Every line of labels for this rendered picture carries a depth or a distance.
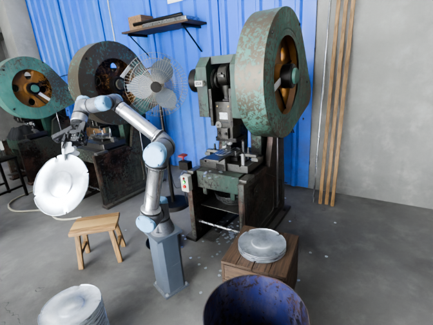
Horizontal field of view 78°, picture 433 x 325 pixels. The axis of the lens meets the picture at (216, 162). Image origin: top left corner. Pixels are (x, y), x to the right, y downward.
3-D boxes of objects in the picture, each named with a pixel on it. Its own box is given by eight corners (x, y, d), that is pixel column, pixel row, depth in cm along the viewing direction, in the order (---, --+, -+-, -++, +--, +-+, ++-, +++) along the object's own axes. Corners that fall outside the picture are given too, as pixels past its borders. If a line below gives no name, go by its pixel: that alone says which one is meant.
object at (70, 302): (95, 324, 126) (95, 323, 126) (27, 340, 121) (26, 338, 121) (105, 280, 153) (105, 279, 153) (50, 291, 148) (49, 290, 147)
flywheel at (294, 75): (313, 101, 218) (284, 152, 173) (288, 101, 229) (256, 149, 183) (309, 1, 178) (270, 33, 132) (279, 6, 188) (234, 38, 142)
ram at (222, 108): (230, 140, 204) (228, 100, 194) (214, 138, 212) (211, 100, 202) (241, 135, 217) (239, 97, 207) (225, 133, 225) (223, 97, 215)
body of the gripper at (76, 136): (78, 139, 127) (83, 118, 132) (60, 140, 128) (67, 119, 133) (86, 147, 134) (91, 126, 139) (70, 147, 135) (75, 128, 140)
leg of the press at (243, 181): (252, 262, 205) (249, 149, 175) (238, 257, 211) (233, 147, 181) (290, 208, 277) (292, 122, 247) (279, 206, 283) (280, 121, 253)
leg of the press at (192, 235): (196, 242, 233) (185, 142, 203) (185, 238, 239) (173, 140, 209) (244, 198, 305) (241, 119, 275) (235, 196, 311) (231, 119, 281)
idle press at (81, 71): (110, 219, 281) (69, 37, 224) (63, 199, 336) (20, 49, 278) (200, 171, 398) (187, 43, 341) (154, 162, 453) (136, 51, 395)
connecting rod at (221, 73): (229, 111, 199) (226, 62, 188) (214, 111, 206) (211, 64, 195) (241, 108, 216) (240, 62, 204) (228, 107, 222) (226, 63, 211)
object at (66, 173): (95, 201, 119) (93, 200, 118) (38, 225, 122) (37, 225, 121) (82, 145, 128) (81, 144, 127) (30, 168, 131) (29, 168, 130)
